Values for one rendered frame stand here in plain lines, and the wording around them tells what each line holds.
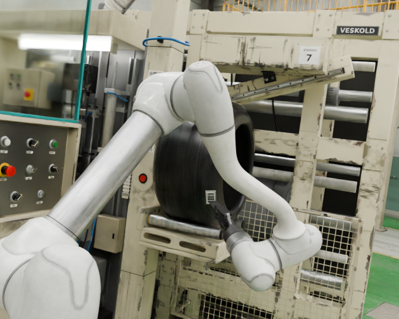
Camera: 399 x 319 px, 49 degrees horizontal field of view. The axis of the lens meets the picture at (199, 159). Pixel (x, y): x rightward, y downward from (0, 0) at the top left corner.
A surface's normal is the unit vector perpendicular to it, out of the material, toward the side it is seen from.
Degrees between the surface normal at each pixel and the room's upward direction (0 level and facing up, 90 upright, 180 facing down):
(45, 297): 77
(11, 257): 37
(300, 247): 96
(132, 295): 90
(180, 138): 70
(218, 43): 90
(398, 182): 90
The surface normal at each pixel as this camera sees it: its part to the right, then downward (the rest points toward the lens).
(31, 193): 0.91, 0.14
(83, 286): 0.74, -0.20
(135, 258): -0.40, 0.00
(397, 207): -0.67, -0.05
